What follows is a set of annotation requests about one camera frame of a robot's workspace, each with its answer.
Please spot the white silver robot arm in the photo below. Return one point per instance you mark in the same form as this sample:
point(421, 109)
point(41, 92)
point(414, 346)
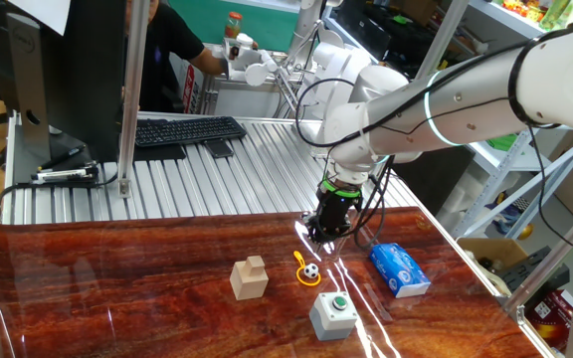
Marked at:
point(465, 109)

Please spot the red and yellow toys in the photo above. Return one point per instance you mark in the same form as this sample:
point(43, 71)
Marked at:
point(521, 7)

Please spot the yellow ball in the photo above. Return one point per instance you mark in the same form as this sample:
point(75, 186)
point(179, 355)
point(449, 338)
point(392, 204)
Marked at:
point(525, 232)

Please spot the white metal shelf rack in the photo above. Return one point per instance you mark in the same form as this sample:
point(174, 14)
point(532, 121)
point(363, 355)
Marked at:
point(520, 25)

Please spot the red printed box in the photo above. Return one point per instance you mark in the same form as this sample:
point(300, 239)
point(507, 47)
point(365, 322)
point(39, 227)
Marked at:
point(550, 320)

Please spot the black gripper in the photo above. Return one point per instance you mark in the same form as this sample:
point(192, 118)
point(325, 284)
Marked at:
point(337, 214)

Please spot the wood grain table mat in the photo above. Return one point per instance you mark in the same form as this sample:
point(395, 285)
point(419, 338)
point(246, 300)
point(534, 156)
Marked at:
point(117, 278)

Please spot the orange jar with red lid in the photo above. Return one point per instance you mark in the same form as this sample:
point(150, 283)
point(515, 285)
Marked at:
point(233, 25)

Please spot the silver monitor stand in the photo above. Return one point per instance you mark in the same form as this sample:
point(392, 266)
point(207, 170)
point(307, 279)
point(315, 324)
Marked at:
point(28, 89)

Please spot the aluminium flight case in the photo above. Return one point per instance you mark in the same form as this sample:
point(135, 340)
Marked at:
point(237, 102)

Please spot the black pen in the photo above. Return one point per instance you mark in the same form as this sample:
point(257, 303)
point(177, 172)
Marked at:
point(62, 157)

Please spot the black plastic case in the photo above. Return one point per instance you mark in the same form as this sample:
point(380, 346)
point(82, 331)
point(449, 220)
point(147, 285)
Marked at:
point(530, 271)

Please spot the red and white sign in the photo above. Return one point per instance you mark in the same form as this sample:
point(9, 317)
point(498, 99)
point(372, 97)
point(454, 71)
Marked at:
point(189, 92)

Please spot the black computer monitor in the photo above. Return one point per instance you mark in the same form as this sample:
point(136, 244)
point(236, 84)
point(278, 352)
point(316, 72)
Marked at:
point(87, 74)

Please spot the silver metal column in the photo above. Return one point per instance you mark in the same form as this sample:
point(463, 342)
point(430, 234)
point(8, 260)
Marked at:
point(309, 20)

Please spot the stepped wooden block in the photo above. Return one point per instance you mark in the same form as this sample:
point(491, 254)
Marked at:
point(249, 284)

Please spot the blue tissue pack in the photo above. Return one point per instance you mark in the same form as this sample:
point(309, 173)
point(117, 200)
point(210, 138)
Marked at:
point(400, 272)

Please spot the black and white marker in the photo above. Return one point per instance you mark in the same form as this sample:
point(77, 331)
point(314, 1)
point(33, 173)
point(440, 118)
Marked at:
point(62, 174)

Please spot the black cabinet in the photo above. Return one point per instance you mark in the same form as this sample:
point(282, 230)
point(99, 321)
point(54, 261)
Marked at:
point(436, 184)

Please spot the black smartphone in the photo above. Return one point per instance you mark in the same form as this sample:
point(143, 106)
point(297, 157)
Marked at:
point(218, 148)

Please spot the white haptic teleoperation device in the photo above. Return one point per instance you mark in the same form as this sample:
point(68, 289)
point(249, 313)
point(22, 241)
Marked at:
point(338, 64)

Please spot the person hand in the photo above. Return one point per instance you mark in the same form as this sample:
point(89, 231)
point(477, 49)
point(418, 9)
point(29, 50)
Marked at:
point(225, 63)

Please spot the person in black shirt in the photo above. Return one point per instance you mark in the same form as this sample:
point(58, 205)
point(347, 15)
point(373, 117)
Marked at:
point(162, 45)

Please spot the grey box with green button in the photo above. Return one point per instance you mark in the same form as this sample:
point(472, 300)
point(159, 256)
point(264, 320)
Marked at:
point(331, 322)

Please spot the slanted aluminium frame post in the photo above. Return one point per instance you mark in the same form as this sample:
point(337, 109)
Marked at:
point(448, 25)
point(555, 256)

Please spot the cardboard box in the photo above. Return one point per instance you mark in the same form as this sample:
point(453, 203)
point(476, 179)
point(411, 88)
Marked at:
point(495, 248)

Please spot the black keyboard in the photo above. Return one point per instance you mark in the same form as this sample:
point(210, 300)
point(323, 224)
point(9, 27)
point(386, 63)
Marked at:
point(187, 130)

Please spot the person forearm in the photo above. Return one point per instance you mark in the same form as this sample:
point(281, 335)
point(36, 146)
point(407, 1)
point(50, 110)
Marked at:
point(209, 62)

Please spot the white paper sheet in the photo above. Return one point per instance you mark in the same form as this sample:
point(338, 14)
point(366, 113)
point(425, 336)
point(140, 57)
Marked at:
point(38, 12)

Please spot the aluminium frame post with bracket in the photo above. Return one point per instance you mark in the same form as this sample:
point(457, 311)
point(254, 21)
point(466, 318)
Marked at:
point(130, 99)

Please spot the small soccer ball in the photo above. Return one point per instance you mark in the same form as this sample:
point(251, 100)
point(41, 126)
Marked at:
point(311, 271)

